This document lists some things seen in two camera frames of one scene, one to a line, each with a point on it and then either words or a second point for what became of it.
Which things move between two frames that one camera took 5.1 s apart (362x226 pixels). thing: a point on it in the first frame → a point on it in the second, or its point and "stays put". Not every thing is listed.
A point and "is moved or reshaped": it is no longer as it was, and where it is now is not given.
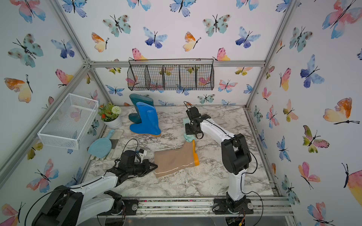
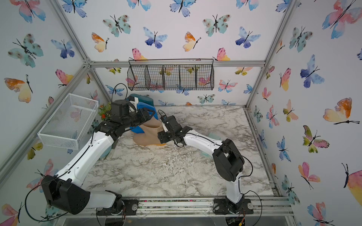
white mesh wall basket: x=69 y=124 stays put
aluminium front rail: x=192 y=206 stays put
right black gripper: x=187 y=131 → x=161 y=137
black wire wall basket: x=170 y=74 stays put
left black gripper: x=146 y=167 → x=144 y=116
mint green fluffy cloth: x=187 y=137 is moved or reshaped
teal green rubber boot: x=135 y=98 stays put
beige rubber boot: x=168 y=161 → x=151 y=128
